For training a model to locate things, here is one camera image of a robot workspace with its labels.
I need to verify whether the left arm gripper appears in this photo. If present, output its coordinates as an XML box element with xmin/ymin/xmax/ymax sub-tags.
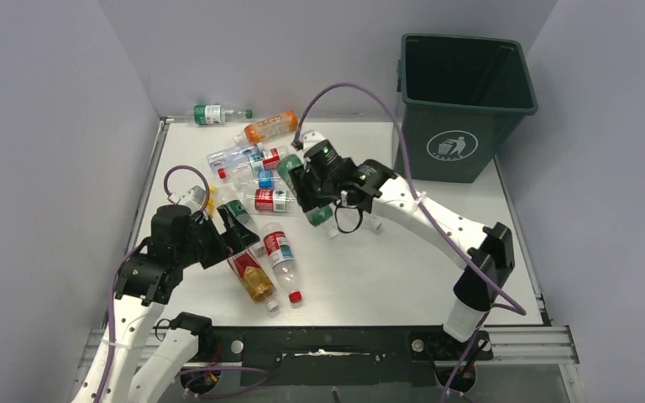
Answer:
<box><xmin>177</xmin><ymin>205</ymin><xmax>260</xmax><ymax>268</ymax></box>

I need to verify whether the green label tea bottle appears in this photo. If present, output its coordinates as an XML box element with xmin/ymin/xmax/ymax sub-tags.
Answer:
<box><xmin>276</xmin><ymin>154</ymin><xmax>339</xmax><ymax>238</ymax></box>

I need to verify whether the clear bottle blue cap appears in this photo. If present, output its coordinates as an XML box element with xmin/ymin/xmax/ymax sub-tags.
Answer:
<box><xmin>207</xmin><ymin>142</ymin><xmax>264</xmax><ymax>173</ymax></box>

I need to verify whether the clear bottle blue stripe label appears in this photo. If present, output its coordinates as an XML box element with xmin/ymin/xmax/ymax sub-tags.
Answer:
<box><xmin>233</xmin><ymin>170</ymin><xmax>285</xmax><ymax>190</ymax></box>

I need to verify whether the dark green trash bin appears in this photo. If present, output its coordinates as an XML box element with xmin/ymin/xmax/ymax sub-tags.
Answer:
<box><xmin>397</xmin><ymin>34</ymin><xmax>538</xmax><ymax>183</ymax></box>

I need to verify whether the orange drink bottle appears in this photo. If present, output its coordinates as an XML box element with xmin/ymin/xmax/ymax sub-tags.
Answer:
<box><xmin>233</xmin><ymin>110</ymin><xmax>298</xmax><ymax>145</ymax></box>

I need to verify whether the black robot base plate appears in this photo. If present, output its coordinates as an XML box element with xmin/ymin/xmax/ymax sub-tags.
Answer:
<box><xmin>191</xmin><ymin>325</ymin><xmax>493</xmax><ymax>387</ymax></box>

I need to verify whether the short bottle red label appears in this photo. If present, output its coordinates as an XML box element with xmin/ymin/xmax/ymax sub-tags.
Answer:
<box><xmin>261</xmin><ymin>222</ymin><xmax>303</xmax><ymax>305</ymax></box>

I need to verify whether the clear bottle dark green label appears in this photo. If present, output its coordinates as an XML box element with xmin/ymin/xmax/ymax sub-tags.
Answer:
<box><xmin>214</xmin><ymin>186</ymin><xmax>265</xmax><ymax>257</ymax></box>

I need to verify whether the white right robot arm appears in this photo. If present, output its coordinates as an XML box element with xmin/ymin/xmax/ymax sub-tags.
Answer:
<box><xmin>290</xmin><ymin>139</ymin><xmax>515</xmax><ymax>359</ymax></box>

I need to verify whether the crushed clear unlabelled bottle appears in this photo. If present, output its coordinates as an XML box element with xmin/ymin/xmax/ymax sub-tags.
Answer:
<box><xmin>363</xmin><ymin>214</ymin><xmax>383</xmax><ymax>234</ymax></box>

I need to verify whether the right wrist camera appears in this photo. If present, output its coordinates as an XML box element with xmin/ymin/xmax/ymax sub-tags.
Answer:
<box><xmin>291</xmin><ymin>130</ymin><xmax>328</xmax><ymax>152</ymax></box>

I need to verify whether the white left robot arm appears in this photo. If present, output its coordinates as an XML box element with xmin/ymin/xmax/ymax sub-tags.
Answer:
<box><xmin>74</xmin><ymin>205</ymin><xmax>260</xmax><ymax>402</ymax></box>

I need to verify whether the aluminium table frame rail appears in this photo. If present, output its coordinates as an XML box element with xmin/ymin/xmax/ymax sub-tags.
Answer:
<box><xmin>69</xmin><ymin>325</ymin><xmax>588</xmax><ymax>403</ymax></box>

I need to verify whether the amber tea bottle red label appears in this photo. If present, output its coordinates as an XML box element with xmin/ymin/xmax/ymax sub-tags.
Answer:
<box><xmin>227</xmin><ymin>249</ymin><xmax>280</xmax><ymax>312</ymax></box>

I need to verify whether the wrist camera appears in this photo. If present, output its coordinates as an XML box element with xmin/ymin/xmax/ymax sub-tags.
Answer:
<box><xmin>176</xmin><ymin>186</ymin><xmax>210</xmax><ymax>212</ymax></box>
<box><xmin>291</xmin><ymin>130</ymin><xmax>328</xmax><ymax>152</ymax></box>

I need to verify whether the yellow juice bottle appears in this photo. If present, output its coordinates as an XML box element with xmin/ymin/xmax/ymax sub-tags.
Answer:
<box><xmin>205</xmin><ymin>186</ymin><xmax>217</xmax><ymax>216</ymax></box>

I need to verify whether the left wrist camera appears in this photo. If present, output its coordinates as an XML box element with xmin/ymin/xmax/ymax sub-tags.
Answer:
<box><xmin>176</xmin><ymin>186</ymin><xmax>210</xmax><ymax>212</ymax></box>

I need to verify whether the clear bottle green cap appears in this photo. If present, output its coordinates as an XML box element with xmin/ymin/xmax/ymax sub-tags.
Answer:
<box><xmin>185</xmin><ymin>104</ymin><xmax>253</xmax><ymax>126</ymax></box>

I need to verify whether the clear bottle red label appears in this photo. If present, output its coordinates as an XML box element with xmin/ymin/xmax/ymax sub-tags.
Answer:
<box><xmin>243</xmin><ymin>188</ymin><xmax>300</xmax><ymax>215</ymax></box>

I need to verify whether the bottle red blue label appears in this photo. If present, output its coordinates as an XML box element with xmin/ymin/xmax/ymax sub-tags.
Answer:
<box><xmin>213</xmin><ymin>146</ymin><xmax>289</xmax><ymax>181</ymax></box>

